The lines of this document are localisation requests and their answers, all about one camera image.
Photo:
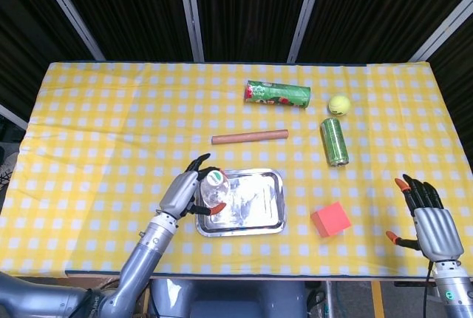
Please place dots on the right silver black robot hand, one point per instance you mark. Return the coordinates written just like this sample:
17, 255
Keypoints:
436, 227

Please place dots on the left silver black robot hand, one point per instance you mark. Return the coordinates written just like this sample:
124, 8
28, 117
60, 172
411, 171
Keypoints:
179, 192

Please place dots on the clear plastic bottle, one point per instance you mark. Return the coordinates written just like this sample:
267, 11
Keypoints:
214, 196

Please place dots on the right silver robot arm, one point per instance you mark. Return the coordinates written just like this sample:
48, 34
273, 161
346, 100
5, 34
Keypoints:
452, 292

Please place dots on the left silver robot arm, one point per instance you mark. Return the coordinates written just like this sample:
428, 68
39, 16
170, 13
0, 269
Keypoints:
140, 255

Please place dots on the rectangular metal tray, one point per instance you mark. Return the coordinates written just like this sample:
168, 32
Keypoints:
258, 207

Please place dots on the brown wooden stick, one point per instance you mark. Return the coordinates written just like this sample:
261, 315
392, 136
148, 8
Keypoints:
251, 137

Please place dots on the orange foam cube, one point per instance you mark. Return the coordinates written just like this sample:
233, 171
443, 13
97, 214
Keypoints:
330, 220

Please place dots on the yellow white checkered tablecloth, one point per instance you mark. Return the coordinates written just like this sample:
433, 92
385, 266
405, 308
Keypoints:
111, 111

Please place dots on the grey robot torso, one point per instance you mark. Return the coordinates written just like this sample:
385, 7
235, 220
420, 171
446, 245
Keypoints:
229, 299

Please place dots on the green drink can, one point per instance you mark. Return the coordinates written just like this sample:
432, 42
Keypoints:
334, 142

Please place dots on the green chips canister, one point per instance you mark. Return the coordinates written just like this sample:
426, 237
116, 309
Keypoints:
281, 95

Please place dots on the yellow tennis ball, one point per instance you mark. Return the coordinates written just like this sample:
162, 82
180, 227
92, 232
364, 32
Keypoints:
339, 104

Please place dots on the black pleated curtain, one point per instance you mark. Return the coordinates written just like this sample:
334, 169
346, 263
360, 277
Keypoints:
244, 7

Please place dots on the white frame post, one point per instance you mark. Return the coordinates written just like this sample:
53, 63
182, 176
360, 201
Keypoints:
191, 11
306, 11
13, 117
443, 36
69, 11

